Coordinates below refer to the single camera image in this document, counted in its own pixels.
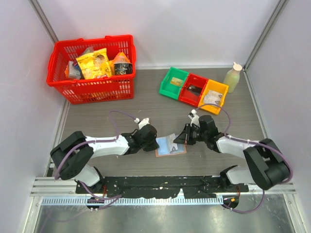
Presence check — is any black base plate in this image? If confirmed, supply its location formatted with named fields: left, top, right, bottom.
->
left=89, top=176, right=249, bottom=199

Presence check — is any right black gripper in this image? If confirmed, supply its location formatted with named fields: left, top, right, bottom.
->
left=174, top=123, right=208, bottom=145

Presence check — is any gold credit card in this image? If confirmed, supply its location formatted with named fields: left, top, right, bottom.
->
left=170, top=77, right=183, bottom=87

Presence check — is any black round can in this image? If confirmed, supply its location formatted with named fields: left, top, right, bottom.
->
left=114, top=63, right=133, bottom=75

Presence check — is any red plastic shopping basket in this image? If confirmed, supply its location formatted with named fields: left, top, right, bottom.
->
left=46, top=34, right=136, bottom=104

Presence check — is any red plastic bin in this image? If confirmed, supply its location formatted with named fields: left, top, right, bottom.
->
left=178, top=73, right=208, bottom=107

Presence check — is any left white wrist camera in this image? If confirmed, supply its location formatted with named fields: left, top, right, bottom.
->
left=134, top=117, right=150, bottom=130

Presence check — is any black credit card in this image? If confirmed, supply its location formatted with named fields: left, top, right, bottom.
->
left=187, top=85, right=202, bottom=96

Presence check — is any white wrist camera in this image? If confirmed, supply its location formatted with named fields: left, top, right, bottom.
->
left=188, top=109, right=199, bottom=126
left=134, top=117, right=150, bottom=130

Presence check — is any green lotion bottle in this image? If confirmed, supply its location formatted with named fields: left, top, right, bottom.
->
left=223, top=62, right=242, bottom=93

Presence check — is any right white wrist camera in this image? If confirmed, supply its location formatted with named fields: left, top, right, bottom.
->
left=188, top=109, right=199, bottom=126

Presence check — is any yellow chips bag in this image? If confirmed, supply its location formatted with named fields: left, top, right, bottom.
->
left=76, top=48, right=112, bottom=80

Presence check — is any orange snack packet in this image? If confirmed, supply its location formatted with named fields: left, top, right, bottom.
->
left=108, top=52, right=131, bottom=74

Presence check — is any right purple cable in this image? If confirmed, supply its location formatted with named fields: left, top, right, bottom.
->
left=190, top=103, right=294, bottom=214

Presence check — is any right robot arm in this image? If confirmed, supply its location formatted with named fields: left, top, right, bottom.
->
left=173, top=114, right=291, bottom=192

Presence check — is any white VIP credit card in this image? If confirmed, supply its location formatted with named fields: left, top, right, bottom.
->
left=207, top=90, right=223, bottom=99

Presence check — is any grey small box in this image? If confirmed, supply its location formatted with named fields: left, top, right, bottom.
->
left=65, top=61, right=81, bottom=80

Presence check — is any pink leather card holder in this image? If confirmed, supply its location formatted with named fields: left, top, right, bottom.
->
left=155, top=136, right=187, bottom=157

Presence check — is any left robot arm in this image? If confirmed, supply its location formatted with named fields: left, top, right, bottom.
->
left=50, top=124, right=159, bottom=193

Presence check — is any yellow plastic bin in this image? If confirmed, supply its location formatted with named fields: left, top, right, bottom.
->
left=198, top=80, right=228, bottom=115

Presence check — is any white cable duct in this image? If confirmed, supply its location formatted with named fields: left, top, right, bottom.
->
left=41, top=196, right=224, bottom=206

